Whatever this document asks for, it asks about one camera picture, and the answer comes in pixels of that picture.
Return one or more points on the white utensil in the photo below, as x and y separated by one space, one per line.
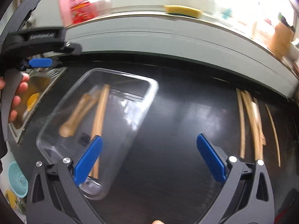
259 116

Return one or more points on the metal tray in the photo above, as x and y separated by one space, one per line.
44 84

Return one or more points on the yellow sponge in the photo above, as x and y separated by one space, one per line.
183 10

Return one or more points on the red printed packet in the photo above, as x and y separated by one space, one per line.
77 2

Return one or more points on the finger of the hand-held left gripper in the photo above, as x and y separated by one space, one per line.
41 62
72 48

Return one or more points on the teal bowl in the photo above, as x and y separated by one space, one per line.
17 179

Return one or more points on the person's right hand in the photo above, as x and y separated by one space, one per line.
157 221

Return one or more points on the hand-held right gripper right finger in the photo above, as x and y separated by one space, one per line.
211 159

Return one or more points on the person's left hand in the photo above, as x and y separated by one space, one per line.
23 84

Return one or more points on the yellow printed packet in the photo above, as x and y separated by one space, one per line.
15 203

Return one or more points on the thin wooden chopstick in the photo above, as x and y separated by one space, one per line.
273 133

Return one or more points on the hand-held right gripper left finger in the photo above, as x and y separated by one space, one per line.
88 159

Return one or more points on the grey counter ledge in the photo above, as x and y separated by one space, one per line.
186 44

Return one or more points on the clear plastic container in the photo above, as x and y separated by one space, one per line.
121 112

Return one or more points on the wooden spatula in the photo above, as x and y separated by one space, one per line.
78 114

